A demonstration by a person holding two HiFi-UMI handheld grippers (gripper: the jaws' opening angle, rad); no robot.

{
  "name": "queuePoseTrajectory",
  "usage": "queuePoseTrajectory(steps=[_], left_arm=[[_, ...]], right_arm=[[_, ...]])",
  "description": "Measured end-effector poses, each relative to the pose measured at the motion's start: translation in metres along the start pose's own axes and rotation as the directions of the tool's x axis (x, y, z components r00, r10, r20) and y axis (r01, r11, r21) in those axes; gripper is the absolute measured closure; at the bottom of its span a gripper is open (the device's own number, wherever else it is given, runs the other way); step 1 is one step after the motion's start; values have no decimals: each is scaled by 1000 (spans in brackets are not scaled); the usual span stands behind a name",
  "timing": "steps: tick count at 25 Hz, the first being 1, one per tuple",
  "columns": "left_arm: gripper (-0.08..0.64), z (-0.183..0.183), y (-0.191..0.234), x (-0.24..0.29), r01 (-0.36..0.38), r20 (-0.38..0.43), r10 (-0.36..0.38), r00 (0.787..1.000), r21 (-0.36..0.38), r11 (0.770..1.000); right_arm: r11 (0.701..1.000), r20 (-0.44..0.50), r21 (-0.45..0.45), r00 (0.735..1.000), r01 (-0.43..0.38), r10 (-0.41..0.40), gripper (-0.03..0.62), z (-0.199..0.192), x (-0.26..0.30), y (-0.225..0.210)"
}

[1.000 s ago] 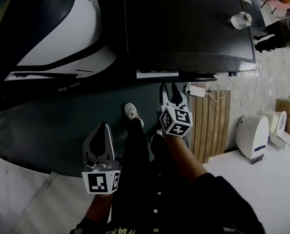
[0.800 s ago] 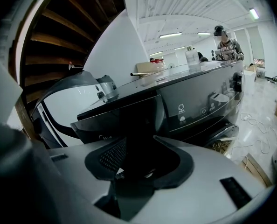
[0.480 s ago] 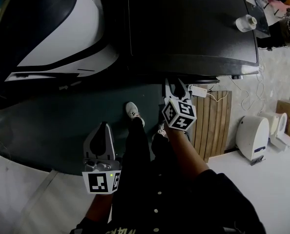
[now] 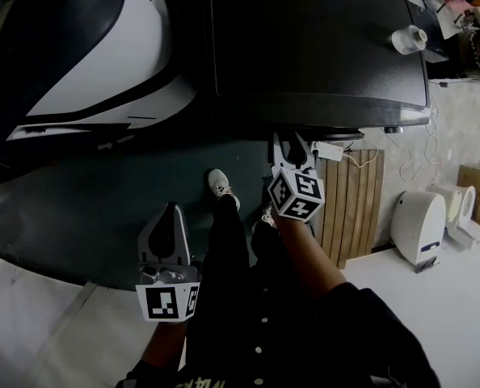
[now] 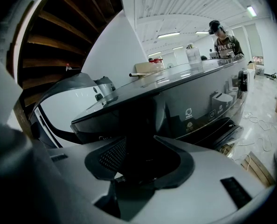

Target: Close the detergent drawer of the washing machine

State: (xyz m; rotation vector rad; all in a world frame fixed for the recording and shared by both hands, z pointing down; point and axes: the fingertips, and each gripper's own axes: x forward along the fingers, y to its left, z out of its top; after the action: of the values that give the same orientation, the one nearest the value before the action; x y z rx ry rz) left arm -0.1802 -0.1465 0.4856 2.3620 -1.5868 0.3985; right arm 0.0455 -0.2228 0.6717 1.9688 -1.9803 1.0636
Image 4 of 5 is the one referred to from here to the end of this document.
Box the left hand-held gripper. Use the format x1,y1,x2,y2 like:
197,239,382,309
133,201,204,323

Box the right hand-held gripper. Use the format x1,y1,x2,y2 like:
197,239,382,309
266,132,326,222

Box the person's left forearm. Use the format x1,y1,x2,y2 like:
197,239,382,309
140,318,190,374

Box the person's right forearm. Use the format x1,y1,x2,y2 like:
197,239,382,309
273,213,349,299

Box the white power strip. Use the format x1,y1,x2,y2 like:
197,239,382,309
309,141,345,162

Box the person's black trousers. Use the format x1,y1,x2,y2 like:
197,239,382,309
200,194,318,299

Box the person's left white shoe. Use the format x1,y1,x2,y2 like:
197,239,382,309
207,168,242,213

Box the wooden slat pallet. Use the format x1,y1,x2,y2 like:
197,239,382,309
318,148,387,271

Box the dark green floor mat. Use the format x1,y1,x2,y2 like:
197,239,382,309
0,133,284,293

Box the black washing machine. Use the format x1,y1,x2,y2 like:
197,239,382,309
209,0,432,139

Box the large white toilet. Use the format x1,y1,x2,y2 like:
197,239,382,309
390,189,448,267

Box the small clear glass jar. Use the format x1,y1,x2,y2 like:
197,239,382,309
390,24,429,57

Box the person's black shirt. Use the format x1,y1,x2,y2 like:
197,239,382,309
116,255,444,388

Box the small white toilet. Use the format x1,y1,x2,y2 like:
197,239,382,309
428,183,480,251

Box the white and black appliance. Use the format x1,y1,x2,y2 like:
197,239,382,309
0,0,198,141

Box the white floor cable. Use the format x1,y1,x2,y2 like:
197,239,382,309
343,94,441,182

